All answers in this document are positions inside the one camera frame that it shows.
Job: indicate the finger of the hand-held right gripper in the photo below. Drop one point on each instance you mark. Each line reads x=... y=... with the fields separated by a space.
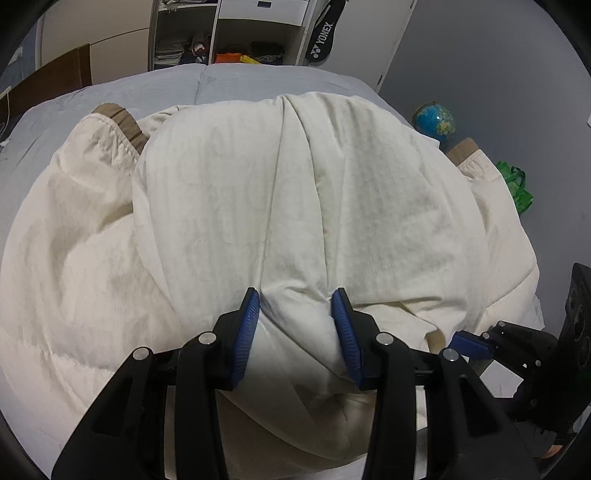
x=466 y=344

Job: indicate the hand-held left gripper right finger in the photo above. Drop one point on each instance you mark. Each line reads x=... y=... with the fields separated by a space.
x=344 y=337

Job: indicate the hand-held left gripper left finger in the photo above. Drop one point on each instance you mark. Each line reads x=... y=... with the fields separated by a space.
x=244 y=337

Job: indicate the white hooded puffer jacket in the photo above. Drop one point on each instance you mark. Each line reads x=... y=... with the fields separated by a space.
x=300 y=194

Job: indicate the stack of folded clothes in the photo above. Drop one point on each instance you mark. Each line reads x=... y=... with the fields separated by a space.
x=168 y=54

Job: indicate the green shopping bag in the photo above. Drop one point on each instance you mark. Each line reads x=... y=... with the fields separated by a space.
x=517 y=184

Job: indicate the blue globe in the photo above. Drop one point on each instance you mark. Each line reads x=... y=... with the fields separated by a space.
x=434 y=122

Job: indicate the orange folded cloth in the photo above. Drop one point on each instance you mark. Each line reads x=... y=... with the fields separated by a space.
x=228 y=58

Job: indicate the white door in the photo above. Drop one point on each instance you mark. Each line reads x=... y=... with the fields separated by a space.
x=392 y=41

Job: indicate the black racket bag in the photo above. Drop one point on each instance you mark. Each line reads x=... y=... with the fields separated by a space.
x=321 y=34

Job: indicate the white wardrobe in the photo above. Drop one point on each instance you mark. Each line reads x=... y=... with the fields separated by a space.
x=120 y=50

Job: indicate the brown wooden headboard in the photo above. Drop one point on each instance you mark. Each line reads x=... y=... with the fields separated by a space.
x=51 y=78

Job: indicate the white drawer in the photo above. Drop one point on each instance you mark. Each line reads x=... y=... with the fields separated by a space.
x=263 y=7

